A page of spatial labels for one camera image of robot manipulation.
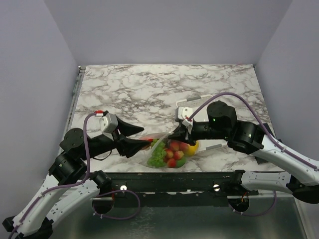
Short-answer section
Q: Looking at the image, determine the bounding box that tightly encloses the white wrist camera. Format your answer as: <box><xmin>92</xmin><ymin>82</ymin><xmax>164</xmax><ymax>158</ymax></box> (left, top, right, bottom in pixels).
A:
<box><xmin>174</xmin><ymin>106</ymin><xmax>193</xmax><ymax>127</ymax></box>
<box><xmin>99</xmin><ymin>113</ymin><xmax>118</xmax><ymax>133</ymax></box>

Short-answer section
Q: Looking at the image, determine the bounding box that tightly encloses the clear zip top bag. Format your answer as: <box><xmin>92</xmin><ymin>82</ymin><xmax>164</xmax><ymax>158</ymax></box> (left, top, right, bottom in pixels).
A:
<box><xmin>138</xmin><ymin>133</ymin><xmax>199</xmax><ymax>168</ymax></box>

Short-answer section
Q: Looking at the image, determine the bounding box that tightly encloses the green lime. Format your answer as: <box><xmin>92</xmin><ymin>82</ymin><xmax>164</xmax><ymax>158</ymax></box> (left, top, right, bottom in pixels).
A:
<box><xmin>175</xmin><ymin>157</ymin><xmax>186</xmax><ymax>168</ymax></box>

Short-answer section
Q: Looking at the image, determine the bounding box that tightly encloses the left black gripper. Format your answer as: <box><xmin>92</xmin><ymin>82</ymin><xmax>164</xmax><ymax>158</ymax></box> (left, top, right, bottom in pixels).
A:
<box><xmin>81</xmin><ymin>116</ymin><xmax>151</xmax><ymax>160</ymax></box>

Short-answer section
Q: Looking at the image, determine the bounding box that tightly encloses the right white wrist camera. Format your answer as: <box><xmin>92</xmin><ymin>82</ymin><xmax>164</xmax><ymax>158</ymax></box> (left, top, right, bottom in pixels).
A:
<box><xmin>174</xmin><ymin>106</ymin><xmax>193</xmax><ymax>127</ymax></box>

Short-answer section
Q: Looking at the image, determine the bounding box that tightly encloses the watermelon slice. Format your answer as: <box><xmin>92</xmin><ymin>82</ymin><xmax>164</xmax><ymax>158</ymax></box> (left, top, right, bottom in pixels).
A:
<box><xmin>139</xmin><ymin>133</ymin><xmax>165</xmax><ymax>150</ymax></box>

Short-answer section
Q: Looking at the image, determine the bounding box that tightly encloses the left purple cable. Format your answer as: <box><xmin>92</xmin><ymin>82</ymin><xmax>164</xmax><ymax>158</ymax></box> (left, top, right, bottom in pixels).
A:
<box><xmin>7</xmin><ymin>111</ymin><xmax>142</xmax><ymax>239</ymax></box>

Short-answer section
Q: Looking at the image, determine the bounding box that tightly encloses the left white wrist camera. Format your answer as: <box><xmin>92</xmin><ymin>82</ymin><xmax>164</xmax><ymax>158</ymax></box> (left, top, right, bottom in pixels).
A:
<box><xmin>99</xmin><ymin>113</ymin><xmax>118</xmax><ymax>133</ymax></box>

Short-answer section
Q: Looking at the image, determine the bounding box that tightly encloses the red strawberry pile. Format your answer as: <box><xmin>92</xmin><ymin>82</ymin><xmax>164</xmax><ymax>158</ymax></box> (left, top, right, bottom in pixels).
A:
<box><xmin>164</xmin><ymin>140</ymin><xmax>189</xmax><ymax>168</ymax></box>

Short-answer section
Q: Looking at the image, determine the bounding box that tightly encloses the purple cable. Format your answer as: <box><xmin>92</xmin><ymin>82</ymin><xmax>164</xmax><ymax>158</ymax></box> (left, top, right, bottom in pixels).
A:
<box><xmin>183</xmin><ymin>92</ymin><xmax>319</xmax><ymax>217</ymax></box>
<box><xmin>7</xmin><ymin>111</ymin><xmax>142</xmax><ymax>239</ymax></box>

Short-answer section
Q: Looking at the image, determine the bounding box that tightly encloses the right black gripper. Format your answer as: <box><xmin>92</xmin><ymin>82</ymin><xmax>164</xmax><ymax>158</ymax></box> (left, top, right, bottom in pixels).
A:
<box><xmin>167</xmin><ymin>121</ymin><xmax>229</xmax><ymax>146</ymax></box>

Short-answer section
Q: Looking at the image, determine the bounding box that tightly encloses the green grape bunch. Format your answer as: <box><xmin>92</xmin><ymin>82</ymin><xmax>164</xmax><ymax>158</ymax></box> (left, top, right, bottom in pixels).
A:
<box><xmin>147</xmin><ymin>141</ymin><xmax>166</xmax><ymax>168</ymax></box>

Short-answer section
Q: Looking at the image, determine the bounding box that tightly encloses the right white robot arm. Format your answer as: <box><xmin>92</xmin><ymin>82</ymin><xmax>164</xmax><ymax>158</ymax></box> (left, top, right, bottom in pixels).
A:
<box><xmin>169</xmin><ymin>101</ymin><xmax>319</xmax><ymax>204</ymax></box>

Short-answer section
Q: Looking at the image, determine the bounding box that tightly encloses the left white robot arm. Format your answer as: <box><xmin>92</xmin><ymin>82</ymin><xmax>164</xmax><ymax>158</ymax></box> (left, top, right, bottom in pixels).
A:
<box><xmin>2</xmin><ymin>111</ymin><xmax>148</xmax><ymax>239</ymax></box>

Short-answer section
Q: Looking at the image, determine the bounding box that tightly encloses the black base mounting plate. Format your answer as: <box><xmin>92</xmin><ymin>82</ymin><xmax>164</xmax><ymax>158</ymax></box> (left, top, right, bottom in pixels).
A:
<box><xmin>82</xmin><ymin>170</ymin><xmax>260</xmax><ymax>209</ymax></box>

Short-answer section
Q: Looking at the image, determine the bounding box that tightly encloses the yellow lemon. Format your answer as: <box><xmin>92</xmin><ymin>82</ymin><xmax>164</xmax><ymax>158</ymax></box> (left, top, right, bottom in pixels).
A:
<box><xmin>185</xmin><ymin>141</ymin><xmax>199</xmax><ymax>157</ymax></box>

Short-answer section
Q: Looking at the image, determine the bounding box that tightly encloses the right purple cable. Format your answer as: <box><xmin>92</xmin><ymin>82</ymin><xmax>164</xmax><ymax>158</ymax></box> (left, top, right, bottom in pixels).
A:
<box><xmin>183</xmin><ymin>92</ymin><xmax>319</xmax><ymax>217</ymax></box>

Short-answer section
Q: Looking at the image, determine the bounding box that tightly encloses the white plastic basket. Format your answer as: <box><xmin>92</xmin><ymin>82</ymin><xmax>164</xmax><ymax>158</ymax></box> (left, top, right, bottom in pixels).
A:
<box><xmin>176</xmin><ymin>95</ymin><xmax>226</xmax><ymax>153</ymax></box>

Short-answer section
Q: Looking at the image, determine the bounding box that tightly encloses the aluminium rail frame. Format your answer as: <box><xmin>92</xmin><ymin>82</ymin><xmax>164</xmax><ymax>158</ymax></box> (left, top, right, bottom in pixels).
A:
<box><xmin>42</xmin><ymin>65</ymin><xmax>304</xmax><ymax>200</ymax></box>

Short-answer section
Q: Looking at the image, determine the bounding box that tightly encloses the black foam pad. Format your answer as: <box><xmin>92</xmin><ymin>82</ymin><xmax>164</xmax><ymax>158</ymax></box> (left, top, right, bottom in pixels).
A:
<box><xmin>255</xmin><ymin>123</ymin><xmax>274</xmax><ymax>165</ymax></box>

